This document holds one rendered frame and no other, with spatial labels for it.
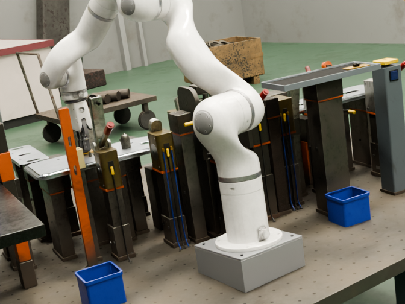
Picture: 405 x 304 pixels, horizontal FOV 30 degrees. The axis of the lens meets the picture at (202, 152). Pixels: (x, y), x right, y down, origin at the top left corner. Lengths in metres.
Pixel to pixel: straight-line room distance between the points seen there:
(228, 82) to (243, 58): 7.07
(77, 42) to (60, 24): 9.05
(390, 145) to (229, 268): 0.82
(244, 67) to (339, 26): 3.13
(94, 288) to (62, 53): 0.74
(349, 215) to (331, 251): 0.20
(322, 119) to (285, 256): 0.53
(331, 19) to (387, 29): 1.13
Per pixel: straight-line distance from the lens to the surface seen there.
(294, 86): 2.31
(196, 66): 2.06
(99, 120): 2.30
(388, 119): 2.60
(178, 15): 2.16
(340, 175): 2.50
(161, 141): 2.31
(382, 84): 2.58
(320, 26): 12.28
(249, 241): 2.08
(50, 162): 2.51
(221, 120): 1.95
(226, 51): 9.05
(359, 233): 2.36
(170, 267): 2.28
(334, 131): 2.46
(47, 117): 7.35
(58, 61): 2.36
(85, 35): 2.35
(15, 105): 8.90
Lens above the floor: 1.57
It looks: 14 degrees down
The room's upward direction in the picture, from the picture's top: 8 degrees counter-clockwise
